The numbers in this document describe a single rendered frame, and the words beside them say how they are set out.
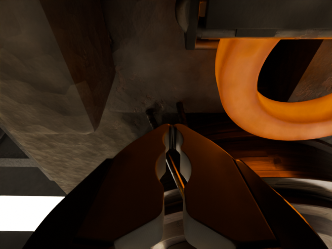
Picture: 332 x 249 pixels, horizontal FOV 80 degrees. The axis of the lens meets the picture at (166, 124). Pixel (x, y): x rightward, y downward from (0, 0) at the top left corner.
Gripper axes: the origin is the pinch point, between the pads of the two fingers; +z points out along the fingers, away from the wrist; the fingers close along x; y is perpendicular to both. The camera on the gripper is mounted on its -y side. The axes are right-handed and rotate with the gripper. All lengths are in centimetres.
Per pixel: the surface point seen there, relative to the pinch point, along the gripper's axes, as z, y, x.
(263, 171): 7.5, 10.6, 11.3
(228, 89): 5.7, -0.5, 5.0
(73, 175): 30, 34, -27
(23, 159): 382, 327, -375
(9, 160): 384, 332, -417
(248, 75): 5.2, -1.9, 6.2
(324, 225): 6.8, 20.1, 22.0
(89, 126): 3.2, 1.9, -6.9
